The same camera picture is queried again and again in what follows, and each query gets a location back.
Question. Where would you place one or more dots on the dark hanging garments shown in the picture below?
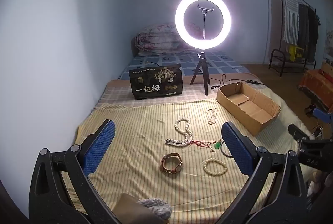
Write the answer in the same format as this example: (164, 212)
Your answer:
(308, 29)

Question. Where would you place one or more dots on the black printed snack bag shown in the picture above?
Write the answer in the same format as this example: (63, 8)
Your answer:
(156, 88)

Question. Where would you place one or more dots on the black tripod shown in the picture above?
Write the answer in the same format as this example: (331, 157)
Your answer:
(201, 57)

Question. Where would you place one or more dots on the yellow box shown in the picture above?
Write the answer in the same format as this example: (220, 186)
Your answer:
(296, 53)

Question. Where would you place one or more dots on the black phone holder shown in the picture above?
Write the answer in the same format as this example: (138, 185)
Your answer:
(204, 23)

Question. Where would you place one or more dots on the dark thin bangle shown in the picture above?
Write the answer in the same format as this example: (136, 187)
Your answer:
(223, 151)

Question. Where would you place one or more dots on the yellow striped blanket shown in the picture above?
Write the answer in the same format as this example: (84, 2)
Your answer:
(130, 114)

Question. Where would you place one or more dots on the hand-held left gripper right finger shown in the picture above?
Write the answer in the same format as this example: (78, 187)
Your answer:
(236, 148)

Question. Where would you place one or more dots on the blue patterned bedsheet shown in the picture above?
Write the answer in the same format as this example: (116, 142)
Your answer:
(182, 59)

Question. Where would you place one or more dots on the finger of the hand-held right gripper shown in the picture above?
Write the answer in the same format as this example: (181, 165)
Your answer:
(296, 131)
(323, 115)

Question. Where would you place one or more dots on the orange covered chair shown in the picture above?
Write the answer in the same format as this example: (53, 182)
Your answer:
(317, 83)

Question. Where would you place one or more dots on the person's right hand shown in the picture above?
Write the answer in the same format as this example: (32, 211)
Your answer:
(315, 179)

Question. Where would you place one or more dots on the folded floral quilt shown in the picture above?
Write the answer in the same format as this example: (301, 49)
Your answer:
(156, 42)

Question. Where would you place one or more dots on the white striped hanging garment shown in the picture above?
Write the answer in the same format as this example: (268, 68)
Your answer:
(290, 13)

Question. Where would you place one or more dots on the cardboard box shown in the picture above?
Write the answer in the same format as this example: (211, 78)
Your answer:
(260, 122)

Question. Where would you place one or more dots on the person's left hand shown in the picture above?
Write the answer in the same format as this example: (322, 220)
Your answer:
(145, 207)

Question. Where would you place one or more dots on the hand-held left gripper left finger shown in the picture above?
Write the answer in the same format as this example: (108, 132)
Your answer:
(100, 146)

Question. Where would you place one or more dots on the black metal floor rack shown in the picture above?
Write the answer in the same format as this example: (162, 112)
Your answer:
(275, 52)

